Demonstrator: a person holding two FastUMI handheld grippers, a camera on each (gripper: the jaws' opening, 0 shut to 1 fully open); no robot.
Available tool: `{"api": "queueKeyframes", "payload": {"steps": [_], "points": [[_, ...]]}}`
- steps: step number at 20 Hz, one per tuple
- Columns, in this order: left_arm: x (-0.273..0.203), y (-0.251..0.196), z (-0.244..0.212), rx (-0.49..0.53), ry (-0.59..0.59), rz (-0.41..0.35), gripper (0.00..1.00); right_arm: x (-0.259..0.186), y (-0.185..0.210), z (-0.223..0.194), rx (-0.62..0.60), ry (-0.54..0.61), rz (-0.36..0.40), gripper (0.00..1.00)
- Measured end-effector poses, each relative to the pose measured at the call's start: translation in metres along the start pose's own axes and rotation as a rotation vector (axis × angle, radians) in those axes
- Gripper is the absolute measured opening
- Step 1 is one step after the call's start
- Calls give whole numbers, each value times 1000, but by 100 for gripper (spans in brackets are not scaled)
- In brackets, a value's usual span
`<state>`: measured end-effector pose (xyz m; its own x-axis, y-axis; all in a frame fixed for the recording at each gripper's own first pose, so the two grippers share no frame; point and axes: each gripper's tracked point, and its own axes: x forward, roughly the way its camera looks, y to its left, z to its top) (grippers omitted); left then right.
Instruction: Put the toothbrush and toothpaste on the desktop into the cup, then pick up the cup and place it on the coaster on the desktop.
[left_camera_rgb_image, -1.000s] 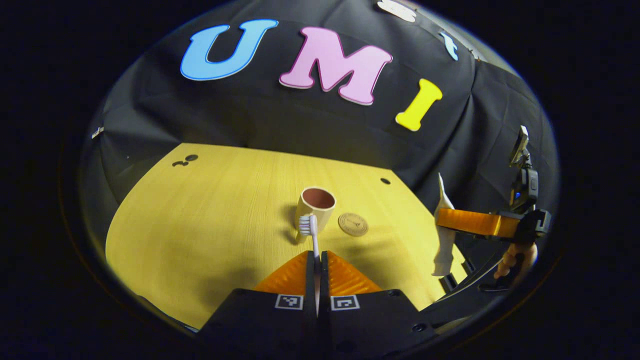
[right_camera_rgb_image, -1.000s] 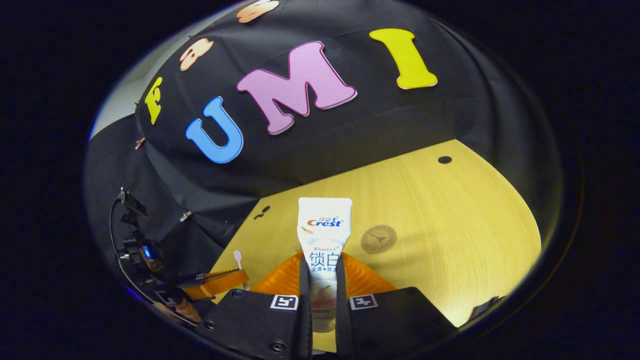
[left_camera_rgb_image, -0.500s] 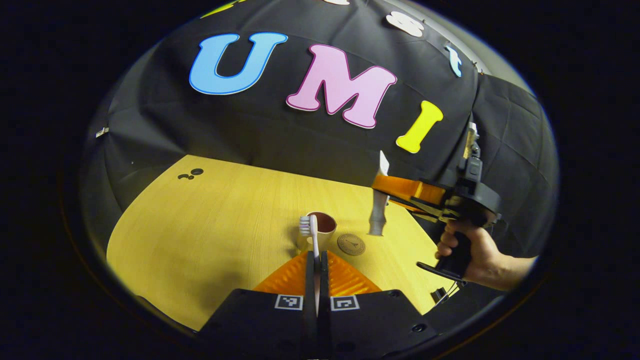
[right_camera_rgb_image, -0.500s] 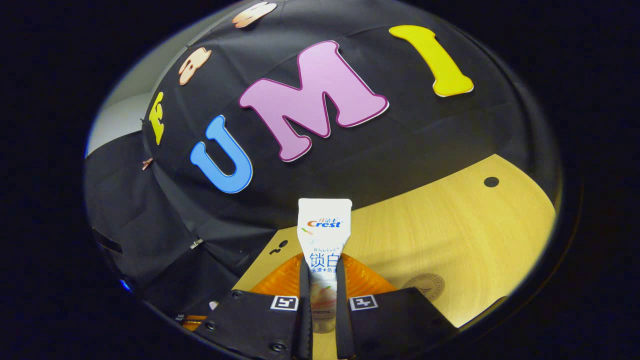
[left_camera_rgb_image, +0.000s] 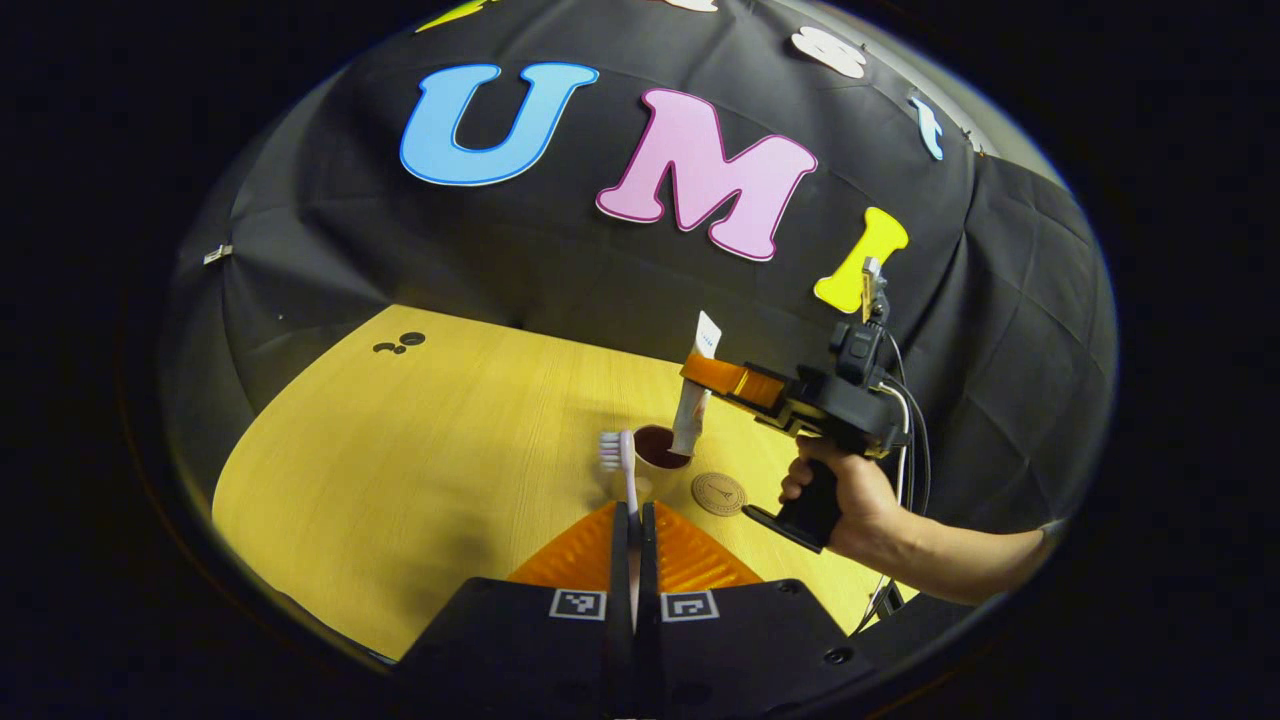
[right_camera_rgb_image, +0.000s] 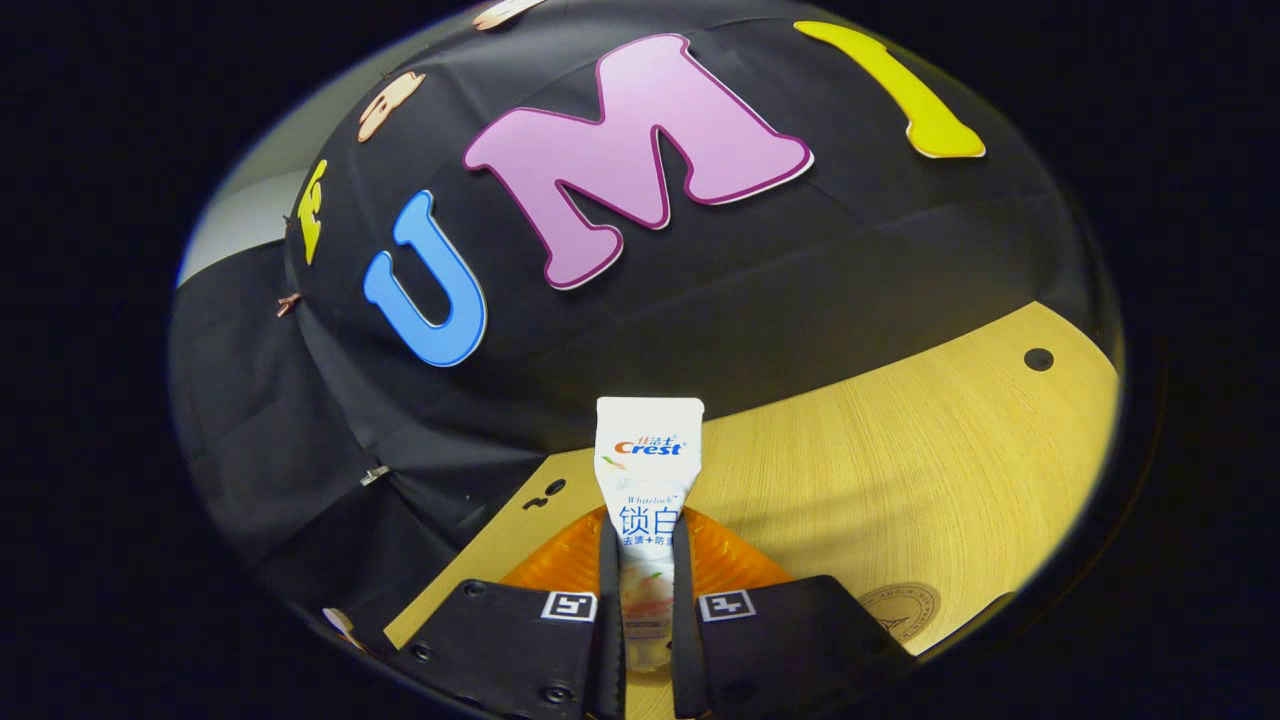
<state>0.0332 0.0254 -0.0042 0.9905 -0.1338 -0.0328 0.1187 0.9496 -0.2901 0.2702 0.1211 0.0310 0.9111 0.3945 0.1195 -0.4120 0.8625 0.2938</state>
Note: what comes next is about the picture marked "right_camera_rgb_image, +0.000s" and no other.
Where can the copper metal clip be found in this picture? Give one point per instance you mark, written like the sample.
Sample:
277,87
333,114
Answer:
288,303

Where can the black backdrop cloth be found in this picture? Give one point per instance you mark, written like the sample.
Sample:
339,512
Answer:
750,280

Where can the wooden desktop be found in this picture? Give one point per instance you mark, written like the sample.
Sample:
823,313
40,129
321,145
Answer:
900,470

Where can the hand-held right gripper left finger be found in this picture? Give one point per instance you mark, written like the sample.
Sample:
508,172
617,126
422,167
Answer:
510,650

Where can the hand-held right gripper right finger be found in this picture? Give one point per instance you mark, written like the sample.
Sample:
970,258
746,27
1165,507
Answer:
790,650

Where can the white toothpaste tube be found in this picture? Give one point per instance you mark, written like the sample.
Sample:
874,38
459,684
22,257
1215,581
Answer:
648,455

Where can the silver metal clip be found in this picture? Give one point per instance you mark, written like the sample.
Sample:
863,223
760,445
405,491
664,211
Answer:
375,475

